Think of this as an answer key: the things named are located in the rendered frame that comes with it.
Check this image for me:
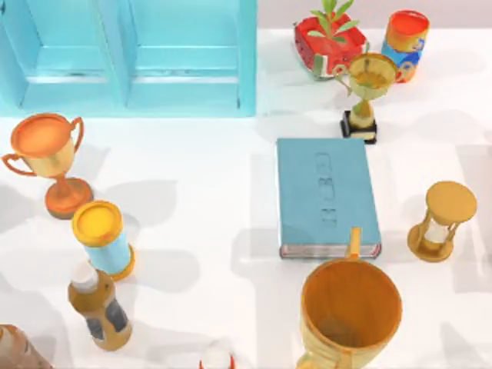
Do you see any blue book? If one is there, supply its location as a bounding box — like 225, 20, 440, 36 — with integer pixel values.
276, 137, 382, 260

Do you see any yellow and light blue can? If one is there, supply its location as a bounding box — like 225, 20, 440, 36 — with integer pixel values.
71, 200, 136, 282

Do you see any small golden trophy black base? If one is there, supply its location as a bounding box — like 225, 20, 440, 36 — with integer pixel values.
333, 52, 398, 145

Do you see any large golden trophy cup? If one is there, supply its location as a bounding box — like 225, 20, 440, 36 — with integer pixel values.
295, 226, 404, 369

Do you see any red plant pot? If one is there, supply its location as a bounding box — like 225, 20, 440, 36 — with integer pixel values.
294, 12, 368, 81

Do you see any light blue rack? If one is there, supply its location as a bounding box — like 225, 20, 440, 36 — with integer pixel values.
0, 0, 258, 118

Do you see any red and white bottle top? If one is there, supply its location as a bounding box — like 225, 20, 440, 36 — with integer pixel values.
198, 348, 236, 369

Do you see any green plant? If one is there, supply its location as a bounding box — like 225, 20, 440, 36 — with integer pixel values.
308, 0, 361, 45

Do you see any amber bottle with white cap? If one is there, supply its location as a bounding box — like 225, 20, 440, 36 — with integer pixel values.
68, 261, 133, 352

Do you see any golden hourglass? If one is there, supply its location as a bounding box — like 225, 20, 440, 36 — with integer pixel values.
407, 181, 478, 263

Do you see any orange and blue can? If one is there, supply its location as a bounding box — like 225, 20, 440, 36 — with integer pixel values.
381, 10, 431, 84

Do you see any brown round object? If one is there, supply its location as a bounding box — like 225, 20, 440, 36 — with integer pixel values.
0, 324, 53, 369

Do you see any orange trophy with two handles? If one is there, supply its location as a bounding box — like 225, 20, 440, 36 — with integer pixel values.
1, 112, 95, 221

